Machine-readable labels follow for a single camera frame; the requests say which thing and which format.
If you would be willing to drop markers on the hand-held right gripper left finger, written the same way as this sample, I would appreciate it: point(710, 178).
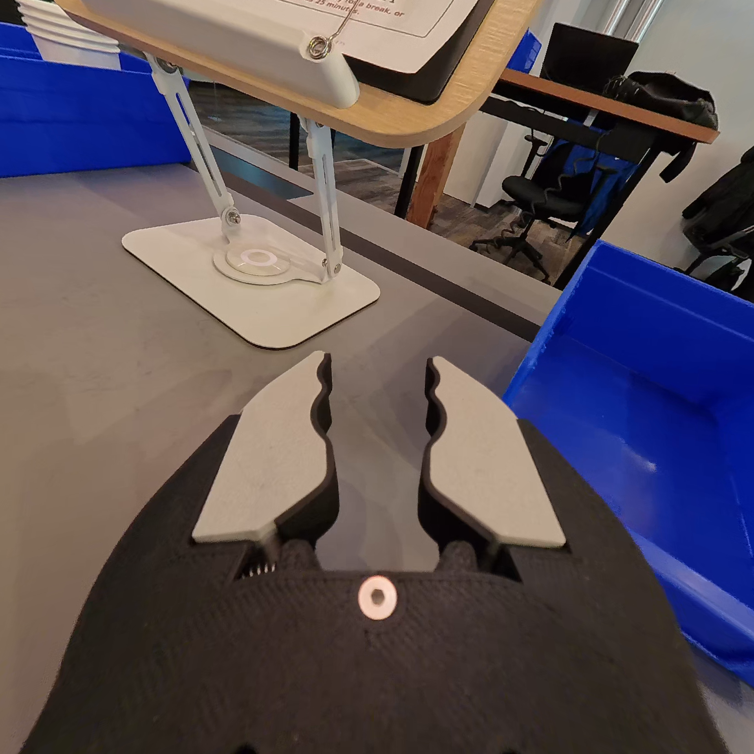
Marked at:
point(268, 465)

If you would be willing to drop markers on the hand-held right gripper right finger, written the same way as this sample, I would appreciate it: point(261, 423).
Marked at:
point(489, 471)

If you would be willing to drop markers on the wooden book stand white base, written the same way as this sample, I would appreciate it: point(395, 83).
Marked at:
point(277, 306)

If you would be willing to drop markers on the large blue plastic bin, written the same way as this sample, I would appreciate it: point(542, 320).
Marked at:
point(648, 412)

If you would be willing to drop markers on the black office chair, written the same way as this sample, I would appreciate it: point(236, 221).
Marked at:
point(542, 200)

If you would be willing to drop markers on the blue jacket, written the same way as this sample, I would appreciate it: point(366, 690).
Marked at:
point(612, 197)

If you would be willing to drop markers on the black jacket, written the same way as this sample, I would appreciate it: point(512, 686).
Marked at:
point(724, 200)

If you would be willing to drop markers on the blue plastic bin with cups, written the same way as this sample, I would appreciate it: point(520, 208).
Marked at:
point(88, 118)

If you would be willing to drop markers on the black bag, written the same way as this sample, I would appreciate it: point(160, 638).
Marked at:
point(671, 97)

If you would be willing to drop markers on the black monitor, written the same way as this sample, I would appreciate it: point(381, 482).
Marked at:
point(589, 59)

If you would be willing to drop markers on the small blue plastic bin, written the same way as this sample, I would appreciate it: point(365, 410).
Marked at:
point(532, 46)

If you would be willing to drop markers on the printed white paper sheet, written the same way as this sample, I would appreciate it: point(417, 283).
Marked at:
point(406, 41)

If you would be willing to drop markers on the stack of white cups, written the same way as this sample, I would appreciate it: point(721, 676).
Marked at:
point(76, 47)

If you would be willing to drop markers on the wooden table black frame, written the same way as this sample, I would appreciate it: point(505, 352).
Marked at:
point(589, 100)

